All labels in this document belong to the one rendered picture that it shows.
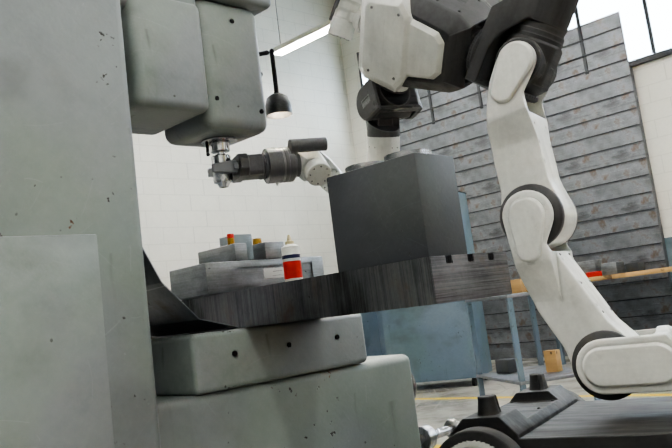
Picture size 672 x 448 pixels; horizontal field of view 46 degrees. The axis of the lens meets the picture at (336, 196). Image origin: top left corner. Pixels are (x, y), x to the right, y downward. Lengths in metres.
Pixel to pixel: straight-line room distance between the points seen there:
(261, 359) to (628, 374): 0.75
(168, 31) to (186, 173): 8.17
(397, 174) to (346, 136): 10.57
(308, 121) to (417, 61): 9.59
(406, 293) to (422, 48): 0.73
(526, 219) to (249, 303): 0.62
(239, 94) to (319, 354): 0.64
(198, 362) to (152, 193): 8.04
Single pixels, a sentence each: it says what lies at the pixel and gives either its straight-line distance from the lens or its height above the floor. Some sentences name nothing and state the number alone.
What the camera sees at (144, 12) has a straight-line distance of 1.81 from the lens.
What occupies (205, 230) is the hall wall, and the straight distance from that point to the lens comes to 9.96.
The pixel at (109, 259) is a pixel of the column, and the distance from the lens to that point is 1.49.
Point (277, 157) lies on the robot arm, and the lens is 1.95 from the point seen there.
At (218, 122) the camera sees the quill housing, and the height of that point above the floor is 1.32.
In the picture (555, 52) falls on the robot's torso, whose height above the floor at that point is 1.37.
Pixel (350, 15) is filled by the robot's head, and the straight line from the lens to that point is 2.10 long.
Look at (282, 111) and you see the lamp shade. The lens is 2.12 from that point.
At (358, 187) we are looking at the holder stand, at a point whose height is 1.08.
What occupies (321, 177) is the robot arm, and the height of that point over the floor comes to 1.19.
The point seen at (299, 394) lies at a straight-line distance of 1.82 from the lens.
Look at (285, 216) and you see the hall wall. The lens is 10.81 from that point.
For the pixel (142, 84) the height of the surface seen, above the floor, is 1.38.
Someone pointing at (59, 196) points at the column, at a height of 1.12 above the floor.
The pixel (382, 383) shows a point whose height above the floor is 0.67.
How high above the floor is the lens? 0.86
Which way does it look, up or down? 8 degrees up
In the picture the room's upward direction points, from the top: 7 degrees counter-clockwise
